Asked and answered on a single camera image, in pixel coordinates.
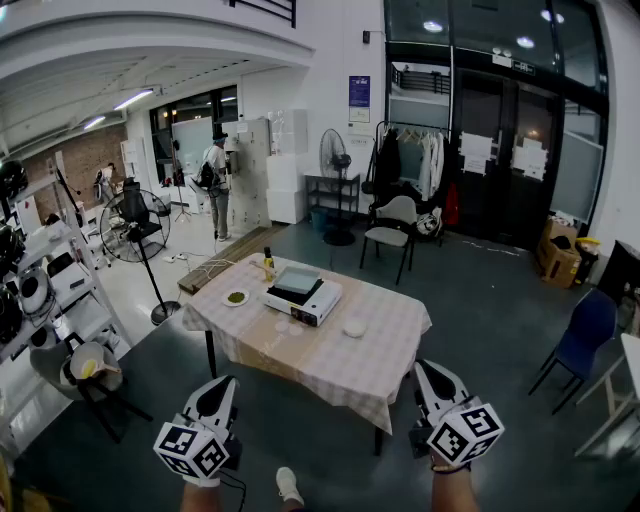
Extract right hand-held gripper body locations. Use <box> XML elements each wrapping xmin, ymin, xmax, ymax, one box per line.
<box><xmin>408</xmin><ymin>394</ymin><xmax>505</xmax><ymax>468</ymax></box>

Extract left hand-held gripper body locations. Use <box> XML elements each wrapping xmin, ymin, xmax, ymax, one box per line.
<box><xmin>153</xmin><ymin>407</ymin><xmax>244</xmax><ymax>480</ymax></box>

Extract white induction cooker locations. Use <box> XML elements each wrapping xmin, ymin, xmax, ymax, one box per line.
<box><xmin>262</xmin><ymin>277</ymin><xmax>344</xmax><ymax>329</ymax></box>

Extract person's right forearm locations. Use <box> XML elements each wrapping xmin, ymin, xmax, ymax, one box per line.
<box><xmin>429</xmin><ymin>452</ymin><xmax>482</xmax><ymax>512</ymax></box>

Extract person's left forearm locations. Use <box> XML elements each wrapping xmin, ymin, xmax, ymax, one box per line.
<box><xmin>179</xmin><ymin>477</ymin><xmax>224</xmax><ymax>512</ymax></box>

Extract table with checkered cloth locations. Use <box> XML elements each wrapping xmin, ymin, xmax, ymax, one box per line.
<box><xmin>180</xmin><ymin>252</ymin><xmax>433</xmax><ymax>435</ymax></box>

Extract person's white shoe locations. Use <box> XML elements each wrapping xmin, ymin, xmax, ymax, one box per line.
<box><xmin>275</xmin><ymin>466</ymin><xmax>305</xmax><ymax>507</ymax></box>

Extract white bowl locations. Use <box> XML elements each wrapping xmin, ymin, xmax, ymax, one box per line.
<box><xmin>68</xmin><ymin>341</ymin><xmax>123</xmax><ymax>382</ymax></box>

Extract blue chair black legs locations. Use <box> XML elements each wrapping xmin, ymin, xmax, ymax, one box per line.
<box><xmin>528</xmin><ymin>288</ymin><xmax>620</xmax><ymax>416</ymax></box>

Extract wooden floor platform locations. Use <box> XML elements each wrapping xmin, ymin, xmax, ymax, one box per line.
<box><xmin>177</xmin><ymin>225</ymin><xmax>286</xmax><ymax>295</ymax></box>

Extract grey shell chair black legs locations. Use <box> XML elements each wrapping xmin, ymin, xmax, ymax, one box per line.
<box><xmin>28</xmin><ymin>332</ymin><xmax>154</xmax><ymax>445</ymax></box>

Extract brown cardboard box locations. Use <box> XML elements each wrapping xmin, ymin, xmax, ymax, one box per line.
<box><xmin>535</xmin><ymin>218</ymin><xmax>584</xmax><ymax>290</ymax></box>

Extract white and black backpack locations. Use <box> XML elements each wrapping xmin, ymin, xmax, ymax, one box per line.
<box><xmin>416</xmin><ymin>206</ymin><xmax>445</xmax><ymax>237</ymax></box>

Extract black standing fan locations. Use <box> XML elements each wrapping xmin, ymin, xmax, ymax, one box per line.
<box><xmin>318</xmin><ymin>128</ymin><xmax>357</xmax><ymax>247</ymax></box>
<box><xmin>98</xmin><ymin>188</ymin><xmax>182</xmax><ymax>327</ymax></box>

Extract white side table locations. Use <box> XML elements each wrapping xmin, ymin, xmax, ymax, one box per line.
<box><xmin>574</xmin><ymin>332</ymin><xmax>640</xmax><ymax>459</ymax></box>

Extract black glass double door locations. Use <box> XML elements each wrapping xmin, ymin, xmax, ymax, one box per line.
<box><xmin>452</xmin><ymin>69</ymin><xmax>564</xmax><ymax>249</ymax></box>

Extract red hanging bag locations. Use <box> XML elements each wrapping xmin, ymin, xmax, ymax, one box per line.
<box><xmin>443</xmin><ymin>182</ymin><xmax>460</xmax><ymax>227</ymax></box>

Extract white metal shelf unit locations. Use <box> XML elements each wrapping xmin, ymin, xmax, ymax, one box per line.
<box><xmin>0</xmin><ymin>159</ymin><xmax>134</xmax><ymax>451</ymax></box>

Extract white helmet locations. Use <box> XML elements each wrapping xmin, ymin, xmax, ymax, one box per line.
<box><xmin>17</xmin><ymin>267</ymin><xmax>51</xmax><ymax>315</ymax></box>

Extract black storage case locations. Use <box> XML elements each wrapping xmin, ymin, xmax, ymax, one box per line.
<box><xmin>597</xmin><ymin>239</ymin><xmax>640</xmax><ymax>306</ymax></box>

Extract black office chair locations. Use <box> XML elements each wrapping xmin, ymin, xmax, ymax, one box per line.
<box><xmin>118</xmin><ymin>178</ymin><xmax>164</xmax><ymax>241</ymax></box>

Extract stack of white boxes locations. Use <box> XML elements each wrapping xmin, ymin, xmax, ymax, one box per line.
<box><xmin>265</xmin><ymin>108</ymin><xmax>309</xmax><ymax>225</ymax></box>

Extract beige locker cabinet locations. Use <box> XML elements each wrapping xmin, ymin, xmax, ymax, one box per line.
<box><xmin>222</xmin><ymin>118</ymin><xmax>274</xmax><ymax>236</ymax></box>

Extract white hanging shirt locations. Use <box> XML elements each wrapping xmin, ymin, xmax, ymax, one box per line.
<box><xmin>418</xmin><ymin>130</ymin><xmax>446</xmax><ymax>201</ymax></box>

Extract black hanging coat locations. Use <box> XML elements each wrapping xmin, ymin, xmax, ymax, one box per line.
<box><xmin>373</xmin><ymin>127</ymin><xmax>403</xmax><ymax>201</ymax></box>

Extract black low shelf table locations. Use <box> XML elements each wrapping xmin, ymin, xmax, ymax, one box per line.
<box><xmin>304</xmin><ymin>173</ymin><xmax>361</xmax><ymax>221</ymax></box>

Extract white paper notice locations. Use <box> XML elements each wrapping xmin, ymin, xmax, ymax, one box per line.
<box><xmin>458</xmin><ymin>131</ymin><xmax>494</xmax><ymax>175</ymax></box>
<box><xmin>510</xmin><ymin>137</ymin><xmax>550</xmax><ymax>181</ymax></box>

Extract frosted glass panel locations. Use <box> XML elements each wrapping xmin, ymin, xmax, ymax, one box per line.
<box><xmin>549</xmin><ymin>130</ymin><xmax>605</xmax><ymax>224</ymax></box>

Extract black tripod stand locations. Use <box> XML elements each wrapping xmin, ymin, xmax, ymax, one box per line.
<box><xmin>171</xmin><ymin>139</ymin><xmax>194</xmax><ymax>224</ymax></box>

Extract white board panel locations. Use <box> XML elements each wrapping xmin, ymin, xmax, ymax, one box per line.
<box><xmin>171</xmin><ymin>116</ymin><xmax>215</xmax><ymax>176</ymax></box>

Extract black clothes rack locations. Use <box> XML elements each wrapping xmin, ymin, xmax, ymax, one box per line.
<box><xmin>369</xmin><ymin>119</ymin><xmax>454</xmax><ymax>241</ymax></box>

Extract black helmet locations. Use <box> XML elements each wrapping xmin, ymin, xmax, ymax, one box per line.
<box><xmin>0</xmin><ymin>159</ymin><xmax>29</xmax><ymax>199</ymax></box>

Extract black balcony railing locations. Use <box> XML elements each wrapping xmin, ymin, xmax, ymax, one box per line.
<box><xmin>228</xmin><ymin>0</ymin><xmax>298</xmax><ymax>29</ymax></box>

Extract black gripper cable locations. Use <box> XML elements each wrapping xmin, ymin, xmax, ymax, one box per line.
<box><xmin>217</xmin><ymin>467</ymin><xmax>247</xmax><ymax>512</ymax></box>

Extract white floor cable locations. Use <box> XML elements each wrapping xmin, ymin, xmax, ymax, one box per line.
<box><xmin>194</xmin><ymin>254</ymin><xmax>236</xmax><ymax>281</ymax></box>

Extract grey chair black frame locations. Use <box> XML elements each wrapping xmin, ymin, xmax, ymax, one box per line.
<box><xmin>359</xmin><ymin>195</ymin><xmax>419</xmax><ymax>286</ymax></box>

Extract blue wall poster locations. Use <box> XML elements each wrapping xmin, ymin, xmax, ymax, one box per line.
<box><xmin>348</xmin><ymin>75</ymin><xmax>372</xmax><ymax>124</ymax></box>

